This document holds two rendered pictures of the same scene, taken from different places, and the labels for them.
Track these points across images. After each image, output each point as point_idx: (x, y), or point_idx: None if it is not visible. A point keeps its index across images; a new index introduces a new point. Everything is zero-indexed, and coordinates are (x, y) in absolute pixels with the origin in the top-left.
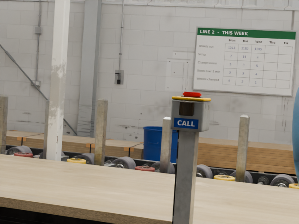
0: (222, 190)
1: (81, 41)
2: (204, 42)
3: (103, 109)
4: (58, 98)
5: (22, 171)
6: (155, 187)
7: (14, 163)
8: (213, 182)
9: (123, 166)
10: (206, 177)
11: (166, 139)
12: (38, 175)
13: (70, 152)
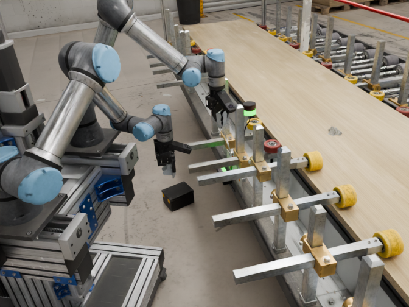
0: (318, 86)
1: None
2: None
3: (328, 23)
4: (304, 16)
5: (262, 57)
6: (290, 77)
7: (274, 50)
8: (333, 80)
9: (366, 55)
10: (402, 72)
11: (348, 47)
12: (262, 61)
13: (356, 40)
